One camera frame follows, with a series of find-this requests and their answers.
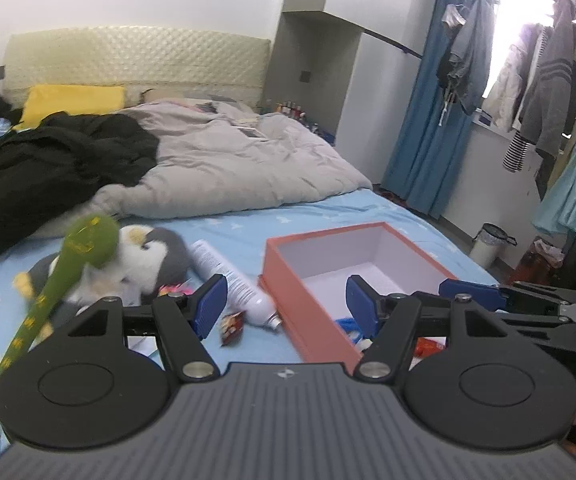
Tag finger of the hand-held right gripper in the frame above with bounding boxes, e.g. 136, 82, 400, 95
492, 312, 570, 357
438, 278, 576, 311

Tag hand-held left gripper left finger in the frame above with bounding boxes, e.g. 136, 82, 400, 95
65, 274, 229, 385

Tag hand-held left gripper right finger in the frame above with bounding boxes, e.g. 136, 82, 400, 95
345, 274, 509, 381

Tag blue white plastic packet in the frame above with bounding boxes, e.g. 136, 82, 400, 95
335, 316, 371, 352

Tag small red snack packet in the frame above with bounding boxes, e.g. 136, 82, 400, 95
218, 309, 247, 348

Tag orange cardboard box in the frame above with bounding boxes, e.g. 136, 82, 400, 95
259, 221, 464, 376

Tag grey penguin plush toy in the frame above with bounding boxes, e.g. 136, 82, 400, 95
13, 225, 195, 341

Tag long green plush toy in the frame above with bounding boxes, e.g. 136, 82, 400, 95
0, 212, 120, 450

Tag white spray can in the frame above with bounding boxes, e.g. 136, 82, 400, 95
189, 240, 284, 331

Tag white trash can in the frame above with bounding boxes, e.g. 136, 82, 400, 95
469, 222, 516, 266

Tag red brown bag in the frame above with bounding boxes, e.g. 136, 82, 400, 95
518, 240, 569, 286

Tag blue star bedsheet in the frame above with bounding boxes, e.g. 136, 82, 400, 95
0, 187, 504, 461

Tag red slippers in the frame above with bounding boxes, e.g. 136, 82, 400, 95
375, 187, 409, 208

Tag grey duvet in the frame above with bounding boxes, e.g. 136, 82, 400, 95
43, 100, 374, 238

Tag black white striped shirt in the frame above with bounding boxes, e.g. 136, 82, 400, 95
502, 132, 531, 173

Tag blue curtain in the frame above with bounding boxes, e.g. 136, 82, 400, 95
382, 0, 499, 221

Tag grey white wardrobe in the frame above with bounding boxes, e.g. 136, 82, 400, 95
258, 0, 441, 186

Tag row of small bottles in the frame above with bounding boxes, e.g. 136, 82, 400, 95
274, 101, 319, 133

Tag black jacket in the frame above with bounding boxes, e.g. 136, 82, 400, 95
0, 112, 161, 268

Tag hanging white jacket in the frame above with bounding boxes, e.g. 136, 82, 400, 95
483, 22, 544, 133

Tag patterned pillow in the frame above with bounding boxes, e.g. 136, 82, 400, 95
140, 87, 261, 116

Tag hanging grey striped cardigan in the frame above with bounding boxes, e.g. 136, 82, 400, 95
518, 0, 576, 161

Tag hanging denim clothes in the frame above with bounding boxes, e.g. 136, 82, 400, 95
435, 0, 496, 116

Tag yellow pillow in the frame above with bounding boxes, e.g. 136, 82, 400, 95
18, 84, 126, 128

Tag cream quilted headboard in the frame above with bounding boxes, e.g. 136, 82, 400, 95
4, 25, 273, 113

